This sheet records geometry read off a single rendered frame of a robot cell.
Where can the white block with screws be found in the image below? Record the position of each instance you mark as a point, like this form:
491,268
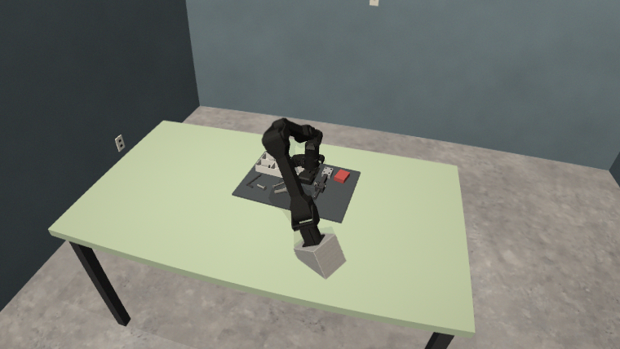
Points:
328,171

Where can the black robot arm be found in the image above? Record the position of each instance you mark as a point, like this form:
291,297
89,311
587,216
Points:
302,206

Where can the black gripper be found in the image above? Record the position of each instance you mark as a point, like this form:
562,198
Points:
311,169

